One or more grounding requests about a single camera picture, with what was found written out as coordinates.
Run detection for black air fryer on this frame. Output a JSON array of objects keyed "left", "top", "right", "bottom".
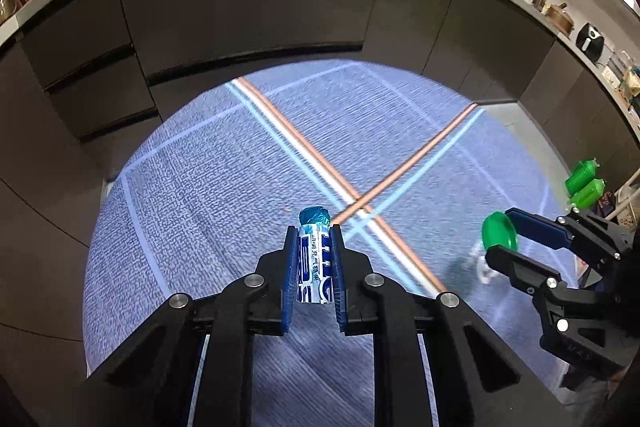
[{"left": 576, "top": 23, "right": 605, "bottom": 60}]

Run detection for white storage rack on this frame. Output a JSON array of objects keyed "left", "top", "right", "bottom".
[{"left": 612, "top": 172, "right": 640, "bottom": 229}]

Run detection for green round lid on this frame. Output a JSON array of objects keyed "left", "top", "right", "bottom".
[{"left": 481, "top": 212, "right": 521, "bottom": 253}]

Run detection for green plastic bottle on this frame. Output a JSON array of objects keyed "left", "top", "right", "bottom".
[
  {"left": 570, "top": 178, "right": 607, "bottom": 208},
  {"left": 565, "top": 158, "right": 599, "bottom": 195}
]

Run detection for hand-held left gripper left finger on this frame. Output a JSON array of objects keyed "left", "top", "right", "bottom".
[{"left": 82, "top": 224, "right": 301, "bottom": 427}]

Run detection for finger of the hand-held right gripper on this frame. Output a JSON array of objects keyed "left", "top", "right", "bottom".
[
  {"left": 484, "top": 244, "right": 628, "bottom": 368},
  {"left": 504, "top": 206, "right": 637, "bottom": 260}
]

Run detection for blue checked tablecloth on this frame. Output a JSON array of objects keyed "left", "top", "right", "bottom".
[{"left": 82, "top": 61, "right": 583, "bottom": 427}]

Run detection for brass pot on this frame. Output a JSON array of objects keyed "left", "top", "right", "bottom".
[{"left": 544, "top": 3, "right": 574, "bottom": 32}]

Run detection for blue white candy roll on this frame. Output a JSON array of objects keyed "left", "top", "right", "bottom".
[{"left": 296, "top": 206, "right": 335, "bottom": 305}]

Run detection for dark kitchen cabinets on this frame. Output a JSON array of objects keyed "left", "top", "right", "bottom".
[{"left": 0, "top": 0, "right": 640, "bottom": 408}]

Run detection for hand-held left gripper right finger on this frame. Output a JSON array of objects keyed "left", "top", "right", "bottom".
[{"left": 330, "top": 223, "right": 566, "bottom": 427}]

